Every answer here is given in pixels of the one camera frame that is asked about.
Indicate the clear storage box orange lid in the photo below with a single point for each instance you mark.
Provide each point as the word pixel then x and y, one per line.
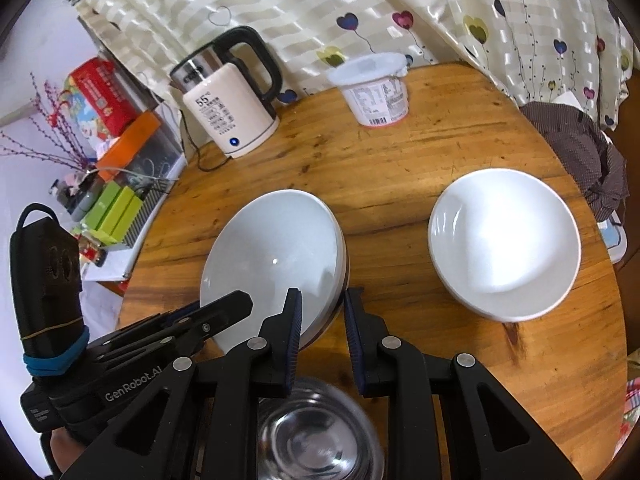
pixel 130 140

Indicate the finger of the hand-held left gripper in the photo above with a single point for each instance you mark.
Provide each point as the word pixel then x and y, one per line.
pixel 182 312
pixel 220 315

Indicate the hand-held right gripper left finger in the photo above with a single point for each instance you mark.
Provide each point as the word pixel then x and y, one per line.
pixel 294 340

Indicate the green boxes stack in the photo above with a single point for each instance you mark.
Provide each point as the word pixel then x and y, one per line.
pixel 100 207

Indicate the red white figurine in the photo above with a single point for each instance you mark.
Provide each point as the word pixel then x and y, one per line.
pixel 90 252

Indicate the black white striped box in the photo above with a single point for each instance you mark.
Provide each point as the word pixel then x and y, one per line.
pixel 150 205

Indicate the white side shelf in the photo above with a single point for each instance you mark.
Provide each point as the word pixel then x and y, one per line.
pixel 107 267

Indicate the wide white bowl blue band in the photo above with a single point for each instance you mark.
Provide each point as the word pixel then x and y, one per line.
pixel 270 255

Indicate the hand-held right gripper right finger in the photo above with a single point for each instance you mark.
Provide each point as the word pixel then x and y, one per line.
pixel 354 345

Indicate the grey oval device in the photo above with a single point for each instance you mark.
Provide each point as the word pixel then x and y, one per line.
pixel 85 200

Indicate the clear pump bottle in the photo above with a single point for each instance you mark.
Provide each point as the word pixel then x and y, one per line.
pixel 59 192

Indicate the red cartoon gift box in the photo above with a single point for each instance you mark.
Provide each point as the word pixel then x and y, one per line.
pixel 105 95

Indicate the pink patterned cloth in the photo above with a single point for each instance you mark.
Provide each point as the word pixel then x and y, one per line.
pixel 631 410

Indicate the dark checked cloth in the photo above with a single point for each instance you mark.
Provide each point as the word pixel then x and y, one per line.
pixel 575 145

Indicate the white plastic tub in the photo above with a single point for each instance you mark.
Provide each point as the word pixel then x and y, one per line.
pixel 375 100

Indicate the tall white bowl blue band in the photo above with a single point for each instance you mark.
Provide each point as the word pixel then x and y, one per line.
pixel 500 245

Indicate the purple flower branches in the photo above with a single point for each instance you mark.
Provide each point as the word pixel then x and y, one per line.
pixel 75 155

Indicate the stainless steel bowl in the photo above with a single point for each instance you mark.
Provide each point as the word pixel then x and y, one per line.
pixel 320 440

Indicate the white electric kettle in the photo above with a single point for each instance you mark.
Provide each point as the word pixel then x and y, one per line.
pixel 235 120

